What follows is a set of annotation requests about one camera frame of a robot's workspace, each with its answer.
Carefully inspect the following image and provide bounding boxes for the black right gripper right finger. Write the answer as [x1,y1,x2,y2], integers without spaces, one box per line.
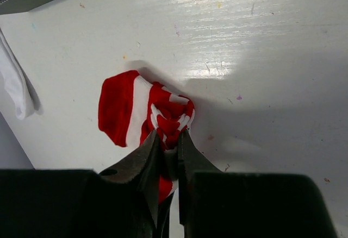
[177,131,337,237]

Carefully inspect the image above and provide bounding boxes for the red white striped sock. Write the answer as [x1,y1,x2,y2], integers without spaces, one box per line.
[98,70,195,202]

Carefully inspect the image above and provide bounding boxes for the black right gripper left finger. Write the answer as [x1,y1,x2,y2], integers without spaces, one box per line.
[1,132,161,237]

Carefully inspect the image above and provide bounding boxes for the white sock black stripes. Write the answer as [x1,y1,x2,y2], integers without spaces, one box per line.
[1,33,41,120]

